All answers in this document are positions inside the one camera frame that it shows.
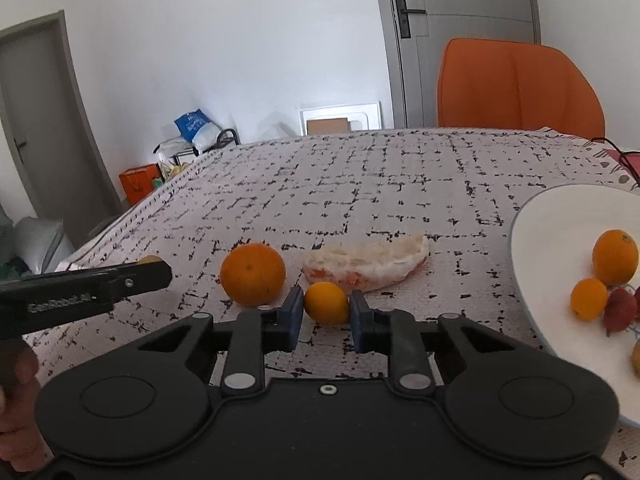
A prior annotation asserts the blue plastic bag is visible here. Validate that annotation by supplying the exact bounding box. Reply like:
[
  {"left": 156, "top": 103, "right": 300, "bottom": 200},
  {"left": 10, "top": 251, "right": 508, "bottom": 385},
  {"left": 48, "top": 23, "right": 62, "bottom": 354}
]
[{"left": 173, "top": 108, "right": 222, "bottom": 154}]

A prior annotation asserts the person's left hand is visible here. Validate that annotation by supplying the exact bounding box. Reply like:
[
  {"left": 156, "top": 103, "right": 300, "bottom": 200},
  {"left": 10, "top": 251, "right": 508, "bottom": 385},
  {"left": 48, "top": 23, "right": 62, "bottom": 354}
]
[{"left": 0, "top": 342, "right": 55, "bottom": 473}]

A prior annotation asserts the white framed panel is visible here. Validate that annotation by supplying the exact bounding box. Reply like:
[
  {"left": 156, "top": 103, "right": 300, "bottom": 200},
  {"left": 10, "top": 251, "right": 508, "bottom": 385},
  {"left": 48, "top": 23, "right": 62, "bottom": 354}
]
[{"left": 299, "top": 101, "right": 382, "bottom": 136}]

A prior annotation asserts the black metal rack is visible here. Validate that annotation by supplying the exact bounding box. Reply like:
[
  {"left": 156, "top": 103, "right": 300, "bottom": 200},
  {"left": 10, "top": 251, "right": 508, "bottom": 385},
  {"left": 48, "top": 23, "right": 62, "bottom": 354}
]
[{"left": 192, "top": 129, "right": 240, "bottom": 157}]

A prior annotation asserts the cardboard piece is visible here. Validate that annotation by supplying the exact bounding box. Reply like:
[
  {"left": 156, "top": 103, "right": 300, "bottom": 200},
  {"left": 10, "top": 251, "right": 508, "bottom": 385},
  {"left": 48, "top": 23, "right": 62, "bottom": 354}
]
[{"left": 306, "top": 118, "right": 350, "bottom": 135}]

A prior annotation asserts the black cable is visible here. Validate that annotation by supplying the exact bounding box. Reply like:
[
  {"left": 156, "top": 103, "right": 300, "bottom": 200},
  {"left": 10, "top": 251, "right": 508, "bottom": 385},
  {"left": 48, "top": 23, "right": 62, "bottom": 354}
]
[{"left": 591, "top": 137, "right": 640, "bottom": 185}]

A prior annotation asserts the grey cushion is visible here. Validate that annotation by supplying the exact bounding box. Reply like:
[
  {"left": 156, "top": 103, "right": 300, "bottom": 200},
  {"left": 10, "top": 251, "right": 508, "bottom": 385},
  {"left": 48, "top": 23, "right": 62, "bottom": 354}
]
[{"left": 11, "top": 216, "right": 77, "bottom": 277}]

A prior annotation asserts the pink pomelo segment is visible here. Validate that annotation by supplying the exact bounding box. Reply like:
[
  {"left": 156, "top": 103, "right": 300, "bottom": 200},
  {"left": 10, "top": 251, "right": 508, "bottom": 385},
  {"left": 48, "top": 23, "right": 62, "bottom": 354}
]
[{"left": 302, "top": 233, "right": 431, "bottom": 294}]

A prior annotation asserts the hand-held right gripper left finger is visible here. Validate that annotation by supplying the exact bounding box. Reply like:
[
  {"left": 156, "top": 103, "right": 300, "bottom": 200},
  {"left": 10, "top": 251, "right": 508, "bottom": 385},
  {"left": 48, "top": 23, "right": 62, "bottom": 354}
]
[{"left": 127, "top": 287, "right": 306, "bottom": 397}]

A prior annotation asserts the orange box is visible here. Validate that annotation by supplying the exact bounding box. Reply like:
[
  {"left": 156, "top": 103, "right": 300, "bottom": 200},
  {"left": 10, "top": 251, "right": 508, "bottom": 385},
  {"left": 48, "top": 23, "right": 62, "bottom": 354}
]
[{"left": 119, "top": 165, "right": 164, "bottom": 207}]

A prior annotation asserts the small orange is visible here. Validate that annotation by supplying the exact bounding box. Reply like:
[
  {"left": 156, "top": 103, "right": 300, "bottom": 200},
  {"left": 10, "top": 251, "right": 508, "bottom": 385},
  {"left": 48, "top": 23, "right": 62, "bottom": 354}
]
[
  {"left": 571, "top": 278, "right": 610, "bottom": 322},
  {"left": 303, "top": 282, "right": 351, "bottom": 325}
]

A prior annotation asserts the black patterned white tablecloth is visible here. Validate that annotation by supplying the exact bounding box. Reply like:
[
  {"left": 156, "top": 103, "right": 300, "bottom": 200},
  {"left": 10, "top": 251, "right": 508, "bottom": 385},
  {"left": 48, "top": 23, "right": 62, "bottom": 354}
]
[{"left": 30, "top": 127, "right": 640, "bottom": 480}]

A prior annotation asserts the black door handle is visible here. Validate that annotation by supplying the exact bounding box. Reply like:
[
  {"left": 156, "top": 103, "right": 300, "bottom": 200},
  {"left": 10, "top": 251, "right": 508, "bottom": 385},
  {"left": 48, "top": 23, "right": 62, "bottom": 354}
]
[{"left": 395, "top": 0, "right": 427, "bottom": 39}]

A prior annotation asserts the grey side door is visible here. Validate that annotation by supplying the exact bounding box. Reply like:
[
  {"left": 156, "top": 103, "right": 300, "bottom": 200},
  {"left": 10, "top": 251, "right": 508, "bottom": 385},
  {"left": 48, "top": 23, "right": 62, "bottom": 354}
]
[{"left": 0, "top": 10, "right": 124, "bottom": 250}]

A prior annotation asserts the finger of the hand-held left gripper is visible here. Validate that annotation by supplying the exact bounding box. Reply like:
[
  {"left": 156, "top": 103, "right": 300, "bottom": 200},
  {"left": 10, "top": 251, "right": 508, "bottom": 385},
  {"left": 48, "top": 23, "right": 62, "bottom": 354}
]
[{"left": 102, "top": 259, "right": 173, "bottom": 307}]

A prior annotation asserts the orange printed mat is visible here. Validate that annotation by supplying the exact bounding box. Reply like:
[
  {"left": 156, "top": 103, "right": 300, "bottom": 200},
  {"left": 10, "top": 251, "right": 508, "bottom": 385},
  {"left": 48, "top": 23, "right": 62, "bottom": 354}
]
[{"left": 612, "top": 151, "right": 640, "bottom": 192}]

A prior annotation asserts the medium orange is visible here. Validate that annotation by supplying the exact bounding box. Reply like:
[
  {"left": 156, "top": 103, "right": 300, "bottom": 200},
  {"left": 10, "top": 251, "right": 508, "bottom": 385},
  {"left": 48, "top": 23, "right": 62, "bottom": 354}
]
[{"left": 592, "top": 229, "right": 640, "bottom": 287}]

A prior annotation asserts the orange chair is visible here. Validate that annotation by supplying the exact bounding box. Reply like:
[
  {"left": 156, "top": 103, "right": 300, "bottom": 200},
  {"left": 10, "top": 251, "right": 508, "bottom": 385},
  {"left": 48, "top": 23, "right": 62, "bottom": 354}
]
[{"left": 436, "top": 37, "right": 606, "bottom": 142}]

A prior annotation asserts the large orange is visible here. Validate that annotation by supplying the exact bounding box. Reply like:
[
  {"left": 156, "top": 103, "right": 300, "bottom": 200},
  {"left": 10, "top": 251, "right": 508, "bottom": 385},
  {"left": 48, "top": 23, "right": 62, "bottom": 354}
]
[{"left": 220, "top": 243, "right": 287, "bottom": 308}]

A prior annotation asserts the white plate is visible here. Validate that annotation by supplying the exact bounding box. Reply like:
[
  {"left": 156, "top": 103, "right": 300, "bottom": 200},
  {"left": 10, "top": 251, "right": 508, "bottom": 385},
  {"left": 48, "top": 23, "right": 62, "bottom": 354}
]
[{"left": 509, "top": 184, "right": 640, "bottom": 429}]

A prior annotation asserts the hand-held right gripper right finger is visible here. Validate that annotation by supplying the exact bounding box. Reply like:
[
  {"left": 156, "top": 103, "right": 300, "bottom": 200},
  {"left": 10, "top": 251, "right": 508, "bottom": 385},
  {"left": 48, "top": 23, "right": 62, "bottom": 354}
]
[{"left": 349, "top": 290, "right": 507, "bottom": 397}]

